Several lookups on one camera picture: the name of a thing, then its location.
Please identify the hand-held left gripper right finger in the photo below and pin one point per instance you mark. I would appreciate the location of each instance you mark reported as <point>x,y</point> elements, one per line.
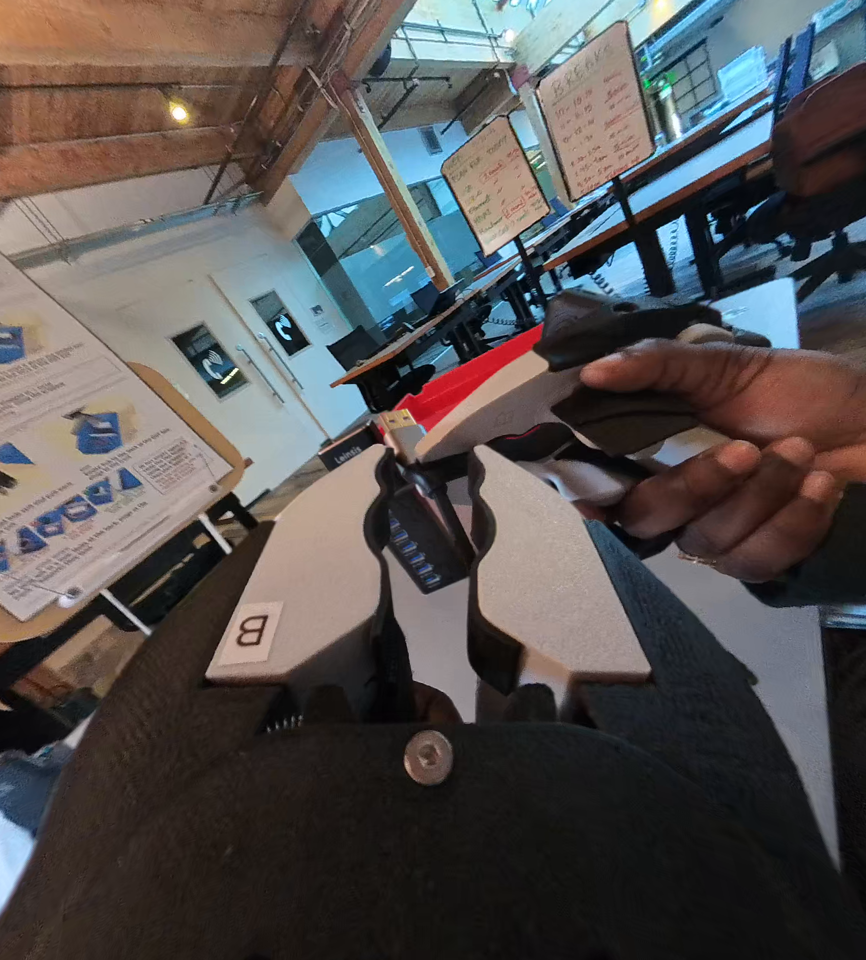
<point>560,592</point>

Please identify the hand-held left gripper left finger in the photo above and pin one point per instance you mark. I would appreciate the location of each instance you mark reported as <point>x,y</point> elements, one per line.
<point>305,585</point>

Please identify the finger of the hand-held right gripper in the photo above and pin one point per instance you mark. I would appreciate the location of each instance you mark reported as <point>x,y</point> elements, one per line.
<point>590,484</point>
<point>500,412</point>

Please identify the red storage bin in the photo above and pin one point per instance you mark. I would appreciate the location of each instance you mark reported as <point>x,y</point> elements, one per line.
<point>470,382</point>

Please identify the black usb hub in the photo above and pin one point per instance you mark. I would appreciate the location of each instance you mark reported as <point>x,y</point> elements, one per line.
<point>422,555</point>

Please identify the person's left hand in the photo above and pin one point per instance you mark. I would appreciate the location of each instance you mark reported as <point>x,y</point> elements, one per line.
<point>437,705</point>

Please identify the person's right hand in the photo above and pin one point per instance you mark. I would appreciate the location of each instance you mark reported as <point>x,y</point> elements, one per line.
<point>815,420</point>

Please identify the wooden office desk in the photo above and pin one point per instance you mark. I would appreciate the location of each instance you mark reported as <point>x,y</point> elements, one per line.
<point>433,326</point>
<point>673,187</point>

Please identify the black office chair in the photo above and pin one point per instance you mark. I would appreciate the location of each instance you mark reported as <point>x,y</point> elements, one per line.
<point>358,349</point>

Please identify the handwritten whiteboard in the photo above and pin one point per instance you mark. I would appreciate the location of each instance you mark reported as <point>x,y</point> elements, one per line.
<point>594,112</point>
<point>497,187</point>

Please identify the instruction sheet on stand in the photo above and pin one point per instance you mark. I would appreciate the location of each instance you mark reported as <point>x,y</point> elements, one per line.
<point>200,416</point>

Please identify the wooden pillar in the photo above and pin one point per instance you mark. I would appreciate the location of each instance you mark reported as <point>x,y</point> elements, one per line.
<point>403,202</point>

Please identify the dark door window sign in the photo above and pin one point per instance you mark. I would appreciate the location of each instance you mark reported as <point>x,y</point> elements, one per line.
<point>281,326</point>
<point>212,364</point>

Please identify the white document stand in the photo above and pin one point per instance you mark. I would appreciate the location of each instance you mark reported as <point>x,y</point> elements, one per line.
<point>69,598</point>

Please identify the instruction poster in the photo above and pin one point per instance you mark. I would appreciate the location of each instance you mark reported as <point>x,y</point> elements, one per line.
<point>65,450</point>

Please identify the brown office chair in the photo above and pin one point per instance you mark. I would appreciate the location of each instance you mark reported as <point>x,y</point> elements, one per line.
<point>838,127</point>

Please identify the ceiling spot light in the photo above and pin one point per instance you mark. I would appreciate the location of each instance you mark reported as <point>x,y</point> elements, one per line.
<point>178,112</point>

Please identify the white wall plate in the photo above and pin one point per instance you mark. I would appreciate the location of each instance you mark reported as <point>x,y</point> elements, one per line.
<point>318,316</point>

